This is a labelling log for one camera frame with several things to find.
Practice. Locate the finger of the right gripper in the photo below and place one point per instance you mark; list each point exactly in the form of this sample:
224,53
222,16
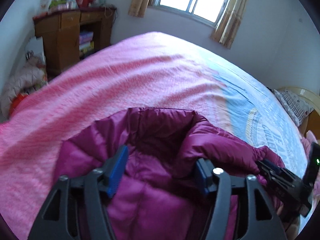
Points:
270,171

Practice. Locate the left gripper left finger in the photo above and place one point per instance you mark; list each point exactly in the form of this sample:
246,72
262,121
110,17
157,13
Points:
75,207

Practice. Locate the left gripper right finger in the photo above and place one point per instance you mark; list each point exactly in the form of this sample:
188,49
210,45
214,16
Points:
238,206

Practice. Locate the magenta puffer jacket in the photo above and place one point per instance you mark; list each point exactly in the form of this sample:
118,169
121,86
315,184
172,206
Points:
157,197

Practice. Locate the pink clothes on floor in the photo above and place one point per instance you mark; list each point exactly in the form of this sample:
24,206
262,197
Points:
30,78

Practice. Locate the folded pink quilt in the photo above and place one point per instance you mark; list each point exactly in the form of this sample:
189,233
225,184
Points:
307,141

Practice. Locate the wooden bed headboard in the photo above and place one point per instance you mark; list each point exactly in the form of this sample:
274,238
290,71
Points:
311,100

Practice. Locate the patterned grey pillow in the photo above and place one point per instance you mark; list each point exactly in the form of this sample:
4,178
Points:
297,108

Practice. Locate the blue and pink bedsheet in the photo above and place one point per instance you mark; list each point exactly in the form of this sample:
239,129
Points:
153,70

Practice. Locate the stacked boxes in desk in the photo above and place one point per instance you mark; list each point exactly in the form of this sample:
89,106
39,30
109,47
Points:
86,42

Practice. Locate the right beige curtain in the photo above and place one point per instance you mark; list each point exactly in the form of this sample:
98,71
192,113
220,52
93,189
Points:
228,26

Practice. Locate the white paper bag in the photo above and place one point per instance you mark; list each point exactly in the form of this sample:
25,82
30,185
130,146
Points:
34,48

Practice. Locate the brown wooden desk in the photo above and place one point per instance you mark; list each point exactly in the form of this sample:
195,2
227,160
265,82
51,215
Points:
60,32

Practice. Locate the green bag on desk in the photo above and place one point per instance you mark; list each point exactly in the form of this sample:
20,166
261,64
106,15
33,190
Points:
55,3

